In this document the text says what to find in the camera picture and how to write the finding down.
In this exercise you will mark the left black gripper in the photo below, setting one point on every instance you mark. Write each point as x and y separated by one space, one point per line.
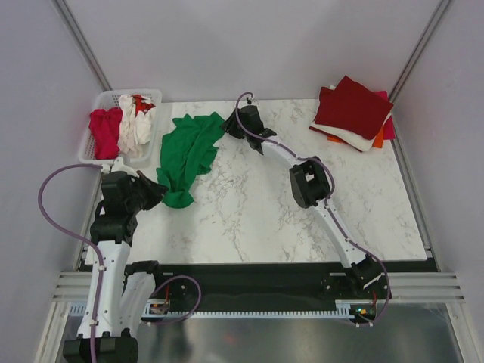
156 191

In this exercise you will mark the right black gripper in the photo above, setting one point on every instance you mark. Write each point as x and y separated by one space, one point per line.
230 124

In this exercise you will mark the green t-shirt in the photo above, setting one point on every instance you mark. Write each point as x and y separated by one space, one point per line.
187 152

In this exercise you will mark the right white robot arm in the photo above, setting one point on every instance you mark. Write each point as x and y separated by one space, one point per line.
312 186

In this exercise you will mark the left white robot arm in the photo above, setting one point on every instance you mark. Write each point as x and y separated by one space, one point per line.
118 291

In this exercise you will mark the crumpled white t-shirt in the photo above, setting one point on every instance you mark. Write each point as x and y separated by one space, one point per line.
134 130

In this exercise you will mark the crumpled red t-shirt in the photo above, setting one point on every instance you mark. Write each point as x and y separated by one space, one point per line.
142 104

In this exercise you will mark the folded dark red t-shirt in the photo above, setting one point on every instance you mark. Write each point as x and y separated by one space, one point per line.
351 107

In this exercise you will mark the folded white t-shirt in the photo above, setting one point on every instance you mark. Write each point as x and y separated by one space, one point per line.
354 140

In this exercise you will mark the folded orange t-shirt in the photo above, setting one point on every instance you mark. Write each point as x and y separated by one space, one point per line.
377 142

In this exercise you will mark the folded pink t-shirt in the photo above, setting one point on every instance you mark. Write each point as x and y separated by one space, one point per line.
388 127

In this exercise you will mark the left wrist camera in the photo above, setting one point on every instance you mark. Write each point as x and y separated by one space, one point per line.
118 165

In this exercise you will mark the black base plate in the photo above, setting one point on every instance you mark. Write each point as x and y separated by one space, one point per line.
277 285

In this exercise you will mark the white slotted cable duct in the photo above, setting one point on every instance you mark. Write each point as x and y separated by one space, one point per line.
341 309

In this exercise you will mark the left aluminium corner post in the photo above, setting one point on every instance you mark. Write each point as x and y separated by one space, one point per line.
82 43

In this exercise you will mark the aluminium corner post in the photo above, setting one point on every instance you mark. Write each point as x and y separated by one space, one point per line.
436 19
82 43

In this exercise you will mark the right aluminium corner post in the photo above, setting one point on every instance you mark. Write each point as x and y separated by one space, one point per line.
436 19

